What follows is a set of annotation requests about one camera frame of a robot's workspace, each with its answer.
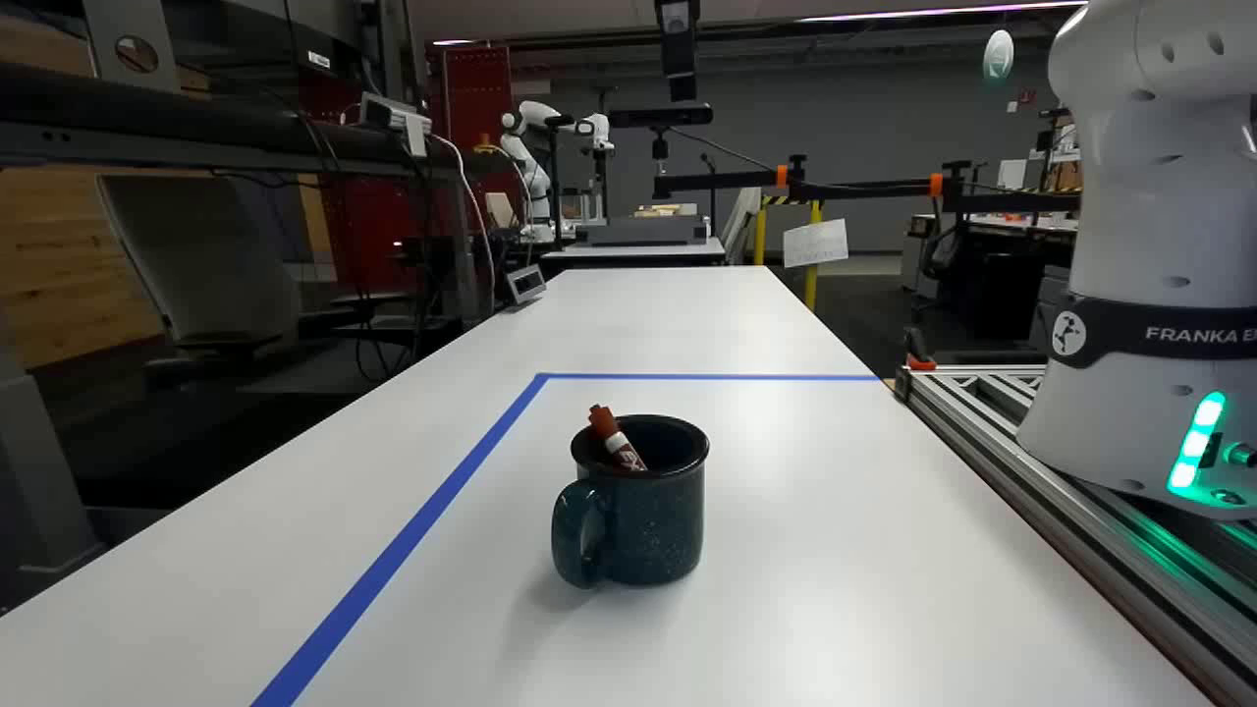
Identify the red dry-erase marker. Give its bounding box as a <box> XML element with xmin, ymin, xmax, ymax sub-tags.
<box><xmin>586</xmin><ymin>400</ymin><xmax>652</xmax><ymax>478</ymax></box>

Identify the grey background workbench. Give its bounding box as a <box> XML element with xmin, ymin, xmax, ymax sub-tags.
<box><xmin>544</xmin><ymin>202</ymin><xmax>731</xmax><ymax>275</ymax></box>

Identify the small black box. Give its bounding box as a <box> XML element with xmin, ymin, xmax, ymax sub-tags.
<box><xmin>502</xmin><ymin>258</ymin><xmax>550</xmax><ymax>306</ymax></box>

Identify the dark blue speckled mug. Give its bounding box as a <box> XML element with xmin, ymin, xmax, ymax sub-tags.
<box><xmin>545</xmin><ymin>413</ymin><xmax>715</xmax><ymax>591</ymax></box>

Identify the white paper sign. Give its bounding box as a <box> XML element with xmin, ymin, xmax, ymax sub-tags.
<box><xmin>782</xmin><ymin>215</ymin><xmax>854</xmax><ymax>270</ymax></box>

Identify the blue tape line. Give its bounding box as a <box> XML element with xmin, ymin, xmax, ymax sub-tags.
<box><xmin>248</xmin><ymin>368</ymin><xmax>881</xmax><ymax>707</ymax></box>

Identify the black rod with orange clamps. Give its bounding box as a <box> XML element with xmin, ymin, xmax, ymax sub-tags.
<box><xmin>652</xmin><ymin>152</ymin><xmax>977</xmax><ymax>211</ymax></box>

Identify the red tool cabinet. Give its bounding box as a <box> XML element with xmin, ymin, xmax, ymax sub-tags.
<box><xmin>427</xmin><ymin>35</ymin><xmax>515</xmax><ymax>160</ymax></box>

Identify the white box device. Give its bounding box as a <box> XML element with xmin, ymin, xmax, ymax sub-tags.
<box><xmin>358</xmin><ymin>92</ymin><xmax>438</xmax><ymax>160</ymax></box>

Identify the dark background machine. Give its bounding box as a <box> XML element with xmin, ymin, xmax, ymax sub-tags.
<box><xmin>901</xmin><ymin>152</ymin><xmax>1083</xmax><ymax>363</ymax></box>

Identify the grey equipment housing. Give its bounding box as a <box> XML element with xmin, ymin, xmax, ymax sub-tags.
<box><xmin>102</xmin><ymin>173</ymin><xmax>305</xmax><ymax>351</ymax></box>

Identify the white round lamp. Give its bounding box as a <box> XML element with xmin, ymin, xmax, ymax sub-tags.
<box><xmin>977</xmin><ymin>27</ymin><xmax>1018</xmax><ymax>87</ymax></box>

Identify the black horizontal shelf beam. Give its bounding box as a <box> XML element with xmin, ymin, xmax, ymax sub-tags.
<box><xmin>0</xmin><ymin>65</ymin><xmax>438</xmax><ymax>173</ymax></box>

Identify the wooden board panel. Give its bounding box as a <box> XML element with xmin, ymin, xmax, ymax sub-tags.
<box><xmin>0</xmin><ymin>160</ymin><xmax>169</xmax><ymax>368</ymax></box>

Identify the yellow safety post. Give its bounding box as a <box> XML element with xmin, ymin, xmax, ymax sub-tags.
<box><xmin>799</xmin><ymin>197</ymin><xmax>828</xmax><ymax>315</ymax></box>

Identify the black camera bar on stand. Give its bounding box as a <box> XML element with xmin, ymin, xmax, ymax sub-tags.
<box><xmin>604</xmin><ymin>99</ymin><xmax>719</xmax><ymax>173</ymax></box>

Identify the black hanging bracket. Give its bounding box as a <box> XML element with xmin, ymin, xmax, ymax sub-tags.
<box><xmin>652</xmin><ymin>0</ymin><xmax>702</xmax><ymax>108</ymax></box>

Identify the aluminium rail base frame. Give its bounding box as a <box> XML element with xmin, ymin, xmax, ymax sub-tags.
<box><xmin>893</xmin><ymin>363</ymin><xmax>1257</xmax><ymax>707</ymax></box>

